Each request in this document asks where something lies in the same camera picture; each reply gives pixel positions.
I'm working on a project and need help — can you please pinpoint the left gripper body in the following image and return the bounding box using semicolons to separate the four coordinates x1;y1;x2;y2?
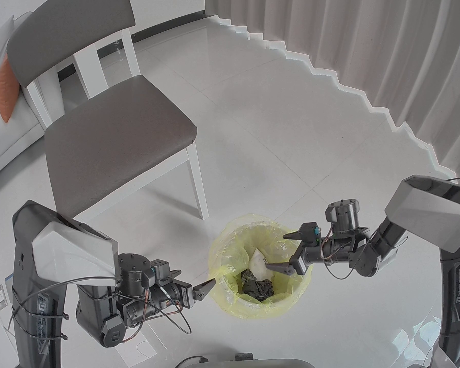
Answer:
164;280;196;311

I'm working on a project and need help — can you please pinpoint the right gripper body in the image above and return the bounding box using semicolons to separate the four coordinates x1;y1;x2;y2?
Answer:
290;243;326;276

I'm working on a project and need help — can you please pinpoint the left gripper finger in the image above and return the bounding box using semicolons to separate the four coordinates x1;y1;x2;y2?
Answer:
192;278;218;302

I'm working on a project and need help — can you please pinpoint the black plastic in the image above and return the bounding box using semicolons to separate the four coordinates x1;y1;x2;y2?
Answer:
241;269;275;303

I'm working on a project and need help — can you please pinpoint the yellow plastic bag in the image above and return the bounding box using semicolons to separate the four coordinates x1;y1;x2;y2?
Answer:
208;213;315;319

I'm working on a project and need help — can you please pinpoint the white trash bin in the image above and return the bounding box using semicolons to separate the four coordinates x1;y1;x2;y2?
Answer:
218;223;313;314

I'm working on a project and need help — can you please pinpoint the crumpled white paper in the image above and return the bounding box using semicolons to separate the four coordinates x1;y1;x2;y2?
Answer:
248;248;271;280

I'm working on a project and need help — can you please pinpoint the grey and white chair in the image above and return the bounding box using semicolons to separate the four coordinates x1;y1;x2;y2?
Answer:
6;0;209;221

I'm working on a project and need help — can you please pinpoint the white curtain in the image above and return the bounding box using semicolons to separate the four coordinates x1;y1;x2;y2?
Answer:
203;0;460;180

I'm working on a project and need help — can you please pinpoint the white sofa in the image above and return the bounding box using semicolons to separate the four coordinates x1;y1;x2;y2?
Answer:
0;14;48;187

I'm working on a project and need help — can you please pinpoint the orange cushion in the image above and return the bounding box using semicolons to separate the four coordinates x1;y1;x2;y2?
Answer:
0;57;20;124

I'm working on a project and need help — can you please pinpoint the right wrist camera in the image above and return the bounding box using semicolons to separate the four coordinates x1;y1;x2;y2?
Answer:
298;222;323;247

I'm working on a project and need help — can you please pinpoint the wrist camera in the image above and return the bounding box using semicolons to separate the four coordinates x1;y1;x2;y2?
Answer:
150;258;182;287
298;222;323;247

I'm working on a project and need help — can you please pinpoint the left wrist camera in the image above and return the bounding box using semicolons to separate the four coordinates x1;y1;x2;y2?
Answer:
150;258;182;287

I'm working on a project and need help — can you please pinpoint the black cable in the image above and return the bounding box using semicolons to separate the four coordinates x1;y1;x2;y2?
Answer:
177;355;208;368

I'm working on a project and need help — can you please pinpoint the white cable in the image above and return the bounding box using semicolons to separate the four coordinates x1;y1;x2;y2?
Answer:
0;299;16;336

